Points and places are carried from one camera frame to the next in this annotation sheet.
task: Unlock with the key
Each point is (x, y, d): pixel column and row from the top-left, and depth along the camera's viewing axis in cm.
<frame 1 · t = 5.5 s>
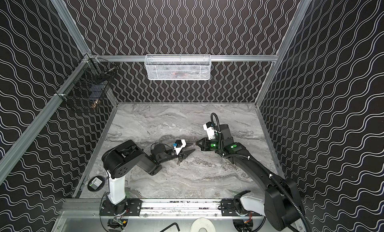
left hand: (197, 148, 81), fingers open
right hand: (197, 143, 81), fingers closed
black round puck: (96, 183, 83), point 2 cm above the table

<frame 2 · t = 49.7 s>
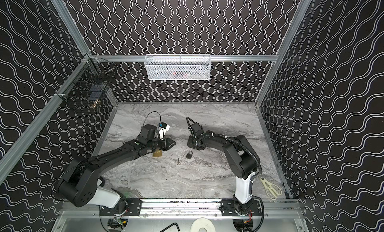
left hand: (178, 143, 84), fingers open
right hand: (192, 145, 97), fingers open
brass padlock: (157, 153, 94), point 2 cm above the table
small black padlock: (189, 156, 94), on the table
cream scissors: (271, 190, 81), on the table
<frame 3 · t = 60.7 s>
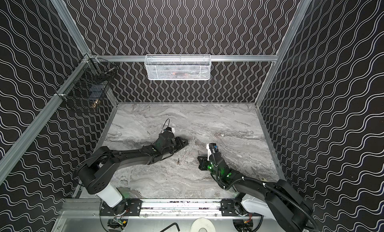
left hand: (192, 143, 85), fingers open
right hand: (198, 158, 85), fingers closed
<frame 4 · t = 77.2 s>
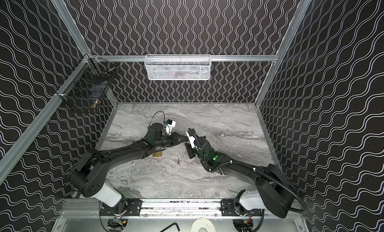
left hand: (190, 139, 81), fingers closed
right hand: (188, 142, 84), fingers open
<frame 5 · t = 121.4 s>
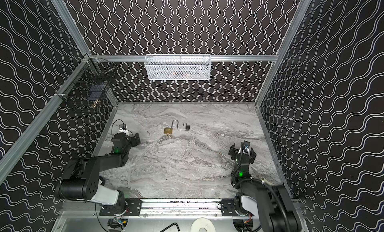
left hand: (134, 134, 94), fingers open
right hand: (245, 147, 86), fingers open
brass padlock: (169, 130, 106), on the table
